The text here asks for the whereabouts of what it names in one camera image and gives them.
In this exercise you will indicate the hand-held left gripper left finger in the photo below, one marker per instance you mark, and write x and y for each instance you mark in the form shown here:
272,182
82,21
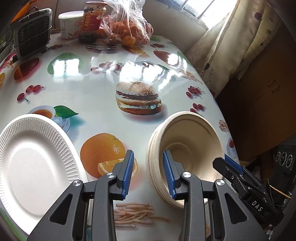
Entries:
99,208

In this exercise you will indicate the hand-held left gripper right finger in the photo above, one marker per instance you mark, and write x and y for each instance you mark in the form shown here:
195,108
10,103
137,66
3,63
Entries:
203,208

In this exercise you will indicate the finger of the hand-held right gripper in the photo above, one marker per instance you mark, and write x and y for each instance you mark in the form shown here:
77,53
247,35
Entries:
233,164
225,171

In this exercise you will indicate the brown wooden cabinet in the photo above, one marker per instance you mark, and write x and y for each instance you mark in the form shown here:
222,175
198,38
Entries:
261,104

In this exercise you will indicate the food printed tablecloth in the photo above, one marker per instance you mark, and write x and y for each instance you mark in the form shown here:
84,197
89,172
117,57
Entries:
92,92

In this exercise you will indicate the cream dotted curtain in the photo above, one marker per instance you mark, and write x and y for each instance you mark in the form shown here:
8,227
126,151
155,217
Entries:
231,46

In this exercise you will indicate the clear plastic bag of oranges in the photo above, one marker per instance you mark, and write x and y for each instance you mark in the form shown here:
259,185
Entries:
129,30

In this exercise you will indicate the white plastic tub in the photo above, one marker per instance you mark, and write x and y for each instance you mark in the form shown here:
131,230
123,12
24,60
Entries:
69,25

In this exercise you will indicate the grey fan heater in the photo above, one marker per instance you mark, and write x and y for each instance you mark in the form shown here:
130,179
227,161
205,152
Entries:
32,34

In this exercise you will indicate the glass jar with red label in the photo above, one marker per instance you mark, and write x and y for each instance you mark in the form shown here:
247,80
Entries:
91,20

